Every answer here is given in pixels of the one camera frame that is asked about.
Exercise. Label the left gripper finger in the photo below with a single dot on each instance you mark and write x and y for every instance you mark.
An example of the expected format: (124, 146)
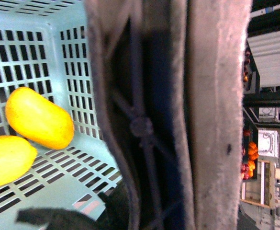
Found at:
(56, 219)

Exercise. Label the yellow lemon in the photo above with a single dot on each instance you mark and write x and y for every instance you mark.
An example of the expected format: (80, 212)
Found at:
(16, 158)

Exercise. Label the yellow mango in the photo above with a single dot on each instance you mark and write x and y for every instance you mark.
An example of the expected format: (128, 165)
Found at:
(38, 119)

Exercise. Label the light blue plastic basket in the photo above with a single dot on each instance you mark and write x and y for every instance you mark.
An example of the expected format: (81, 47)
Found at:
(43, 46)

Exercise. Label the brown basket handle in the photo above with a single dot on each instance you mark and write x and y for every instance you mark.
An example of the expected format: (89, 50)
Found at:
(167, 79)

